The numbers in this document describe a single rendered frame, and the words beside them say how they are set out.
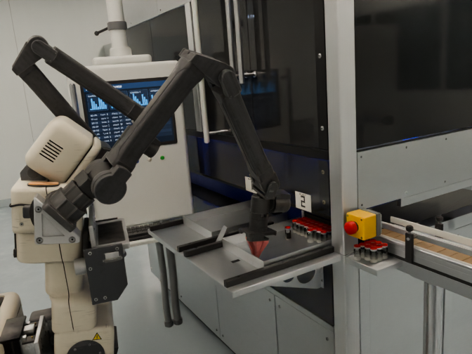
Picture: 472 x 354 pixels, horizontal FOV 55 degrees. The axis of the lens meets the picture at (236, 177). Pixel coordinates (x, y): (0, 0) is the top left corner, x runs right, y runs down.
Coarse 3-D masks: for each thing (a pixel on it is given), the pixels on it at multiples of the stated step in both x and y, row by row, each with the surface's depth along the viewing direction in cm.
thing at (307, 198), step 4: (296, 192) 158; (300, 192) 156; (296, 196) 158; (300, 196) 157; (304, 196) 155; (308, 196) 152; (296, 200) 159; (300, 200) 157; (308, 200) 153; (296, 204) 159; (300, 204) 158; (304, 204) 155; (308, 204) 153; (300, 208) 158; (304, 208) 156; (308, 208) 154
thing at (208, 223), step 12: (240, 204) 199; (192, 216) 188; (204, 216) 191; (216, 216) 192; (228, 216) 191; (240, 216) 190; (276, 216) 177; (192, 228) 179; (204, 228) 168; (216, 228) 177; (228, 228) 167
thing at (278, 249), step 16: (272, 224) 167; (288, 224) 170; (224, 240) 156; (240, 240) 160; (272, 240) 160; (288, 240) 159; (304, 240) 158; (240, 256) 147; (272, 256) 146; (288, 256) 139
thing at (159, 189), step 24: (96, 72) 196; (120, 72) 199; (144, 72) 203; (168, 72) 206; (96, 96) 197; (144, 96) 204; (96, 120) 199; (120, 120) 202; (168, 144) 212; (144, 168) 211; (168, 168) 214; (144, 192) 213; (168, 192) 217; (96, 216) 207; (120, 216) 211; (144, 216) 215; (168, 216) 219
